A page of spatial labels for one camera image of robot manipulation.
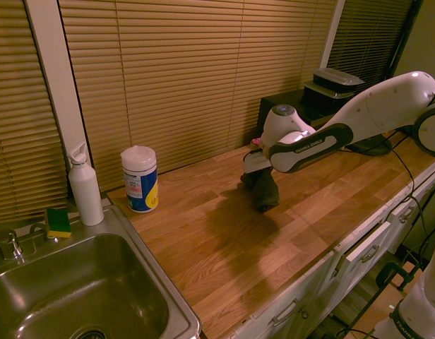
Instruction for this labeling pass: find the black stand base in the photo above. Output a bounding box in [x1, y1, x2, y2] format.
[343, 135, 394, 157]

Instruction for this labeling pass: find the large black lidded container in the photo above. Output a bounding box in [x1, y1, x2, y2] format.
[302, 81, 357, 114]

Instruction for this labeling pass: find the black box appliance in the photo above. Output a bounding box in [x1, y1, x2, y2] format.
[257, 89, 347, 149]

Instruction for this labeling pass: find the small black lidded container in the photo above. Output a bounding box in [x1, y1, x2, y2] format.
[312, 68, 366, 93]

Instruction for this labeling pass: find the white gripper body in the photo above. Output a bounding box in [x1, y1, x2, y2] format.
[242, 149, 275, 175]

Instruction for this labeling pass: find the dark stand pole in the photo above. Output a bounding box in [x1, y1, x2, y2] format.
[389, 0, 422, 78]

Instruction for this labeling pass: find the white water bottle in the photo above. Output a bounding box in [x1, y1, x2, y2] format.
[66, 141, 105, 227]

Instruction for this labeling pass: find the black cable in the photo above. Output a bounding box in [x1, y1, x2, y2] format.
[379, 130, 435, 264]

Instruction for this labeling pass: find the green yellow sponge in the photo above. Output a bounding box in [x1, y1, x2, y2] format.
[44, 208, 73, 240]

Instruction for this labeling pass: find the black clamp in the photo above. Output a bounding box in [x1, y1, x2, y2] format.
[375, 261, 422, 292]

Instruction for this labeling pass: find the disinfecting wipes canister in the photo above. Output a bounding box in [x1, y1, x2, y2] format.
[120, 144, 160, 214]

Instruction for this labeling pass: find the narrow wooden window blind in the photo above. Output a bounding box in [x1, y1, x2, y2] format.
[0, 0, 69, 225]

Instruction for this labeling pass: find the stainless steel sink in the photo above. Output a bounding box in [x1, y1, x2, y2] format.
[0, 204, 203, 339]

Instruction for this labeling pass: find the chrome faucet handle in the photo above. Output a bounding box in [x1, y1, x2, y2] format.
[0, 228, 27, 263]

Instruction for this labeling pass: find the dark grey cloth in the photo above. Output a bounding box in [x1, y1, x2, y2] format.
[239, 167, 280, 213]

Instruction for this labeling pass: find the white kitchen cabinet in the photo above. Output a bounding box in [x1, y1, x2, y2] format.
[234, 155, 435, 339]

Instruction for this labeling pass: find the dark shaded window blind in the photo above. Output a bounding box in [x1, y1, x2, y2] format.
[326, 0, 415, 88]

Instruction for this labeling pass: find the wide wooden window blind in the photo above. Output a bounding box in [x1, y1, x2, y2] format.
[57, 0, 338, 192]

